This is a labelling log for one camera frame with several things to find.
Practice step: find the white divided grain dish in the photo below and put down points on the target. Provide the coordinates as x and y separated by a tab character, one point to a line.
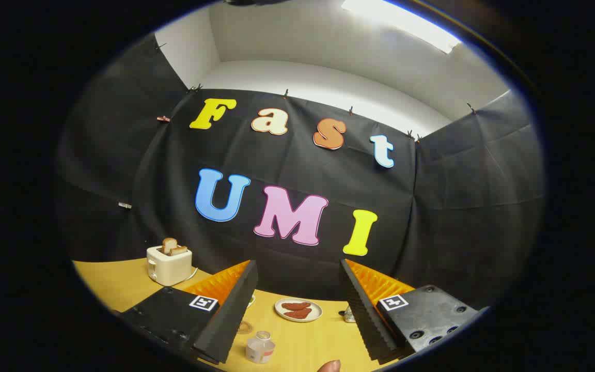
252	299

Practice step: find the clear juice bottle white label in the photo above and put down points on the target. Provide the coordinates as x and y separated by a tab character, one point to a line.
260	349

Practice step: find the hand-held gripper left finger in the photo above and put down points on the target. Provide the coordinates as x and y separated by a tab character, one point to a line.
230	315

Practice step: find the cream toaster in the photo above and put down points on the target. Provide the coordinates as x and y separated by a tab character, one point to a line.
168	266

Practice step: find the white round plate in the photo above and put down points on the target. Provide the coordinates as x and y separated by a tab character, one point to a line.
315	312

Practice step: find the wooden table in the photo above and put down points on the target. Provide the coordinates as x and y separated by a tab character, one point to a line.
116	279

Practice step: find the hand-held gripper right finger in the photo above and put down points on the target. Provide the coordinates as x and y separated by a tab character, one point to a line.
367	320

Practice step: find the black backdrop cloth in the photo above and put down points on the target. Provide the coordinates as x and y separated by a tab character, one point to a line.
287	165

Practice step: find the brown fried meat piece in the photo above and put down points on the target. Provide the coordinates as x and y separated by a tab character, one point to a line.
297	313
297	306

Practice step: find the small metal mesh basket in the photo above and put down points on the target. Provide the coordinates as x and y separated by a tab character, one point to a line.
348	315

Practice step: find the round wooden coaster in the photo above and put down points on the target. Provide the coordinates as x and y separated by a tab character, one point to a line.
246	327

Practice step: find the toast slice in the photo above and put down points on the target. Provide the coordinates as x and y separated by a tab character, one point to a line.
179	250
169	244

